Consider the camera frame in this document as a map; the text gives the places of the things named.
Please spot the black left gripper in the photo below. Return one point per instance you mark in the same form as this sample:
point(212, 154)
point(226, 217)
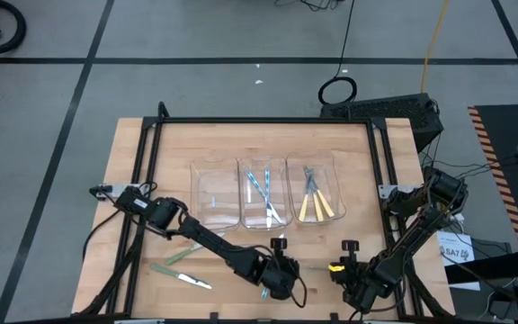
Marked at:
point(274, 276)

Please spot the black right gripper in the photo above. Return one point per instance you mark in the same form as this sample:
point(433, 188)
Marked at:
point(362, 281)

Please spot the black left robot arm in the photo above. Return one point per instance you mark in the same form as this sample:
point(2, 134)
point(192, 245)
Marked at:
point(214, 240)

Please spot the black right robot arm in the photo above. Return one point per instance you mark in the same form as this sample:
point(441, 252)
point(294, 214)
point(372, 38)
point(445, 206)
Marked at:
point(403, 241)

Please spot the clear plastic bin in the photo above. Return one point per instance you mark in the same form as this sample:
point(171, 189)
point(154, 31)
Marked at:
point(335, 180)
point(281, 180)
point(205, 180)

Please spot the white paper sign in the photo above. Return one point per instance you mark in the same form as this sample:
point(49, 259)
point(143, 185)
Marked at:
point(454, 252)

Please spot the black beam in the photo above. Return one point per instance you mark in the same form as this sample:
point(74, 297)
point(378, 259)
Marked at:
point(488, 272)

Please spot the black computer case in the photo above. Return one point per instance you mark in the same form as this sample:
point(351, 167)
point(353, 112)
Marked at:
point(385, 110)

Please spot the black hazard-striped platform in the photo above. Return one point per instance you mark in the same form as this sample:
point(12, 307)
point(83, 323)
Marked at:
point(506, 130)

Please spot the black aluminium table frame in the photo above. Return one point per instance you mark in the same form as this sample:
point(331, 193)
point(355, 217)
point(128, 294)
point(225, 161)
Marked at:
point(263, 120)

